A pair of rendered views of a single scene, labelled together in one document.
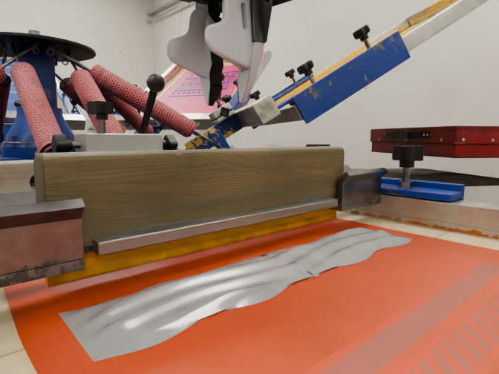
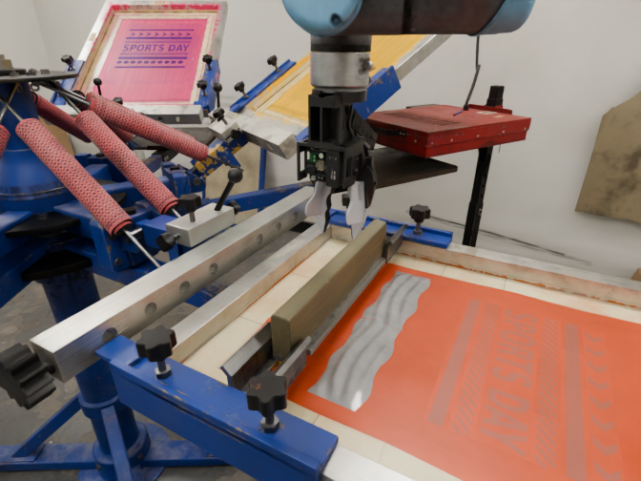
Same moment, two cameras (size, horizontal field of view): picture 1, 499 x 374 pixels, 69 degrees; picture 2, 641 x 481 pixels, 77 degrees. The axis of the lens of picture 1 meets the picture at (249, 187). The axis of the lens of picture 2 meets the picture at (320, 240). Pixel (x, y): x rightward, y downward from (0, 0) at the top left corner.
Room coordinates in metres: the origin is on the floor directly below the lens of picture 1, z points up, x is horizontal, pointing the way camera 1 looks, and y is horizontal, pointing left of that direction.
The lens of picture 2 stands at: (-0.15, 0.25, 1.37)
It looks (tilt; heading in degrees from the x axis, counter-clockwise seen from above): 26 degrees down; 340
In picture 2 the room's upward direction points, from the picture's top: straight up
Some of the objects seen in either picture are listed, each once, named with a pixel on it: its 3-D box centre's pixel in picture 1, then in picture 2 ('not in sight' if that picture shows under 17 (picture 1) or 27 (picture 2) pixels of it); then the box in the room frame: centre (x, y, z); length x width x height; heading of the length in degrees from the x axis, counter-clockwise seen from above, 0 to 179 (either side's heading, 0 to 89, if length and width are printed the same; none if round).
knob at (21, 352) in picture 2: not in sight; (34, 368); (0.32, 0.44, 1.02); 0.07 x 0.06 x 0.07; 41
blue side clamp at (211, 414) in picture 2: not in sight; (216, 414); (0.21, 0.25, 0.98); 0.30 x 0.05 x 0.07; 41
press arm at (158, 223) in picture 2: not in sight; (184, 238); (0.64, 0.25, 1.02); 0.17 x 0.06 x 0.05; 41
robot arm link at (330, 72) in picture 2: not in sight; (341, 72); (0.36, 0.03, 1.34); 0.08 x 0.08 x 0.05
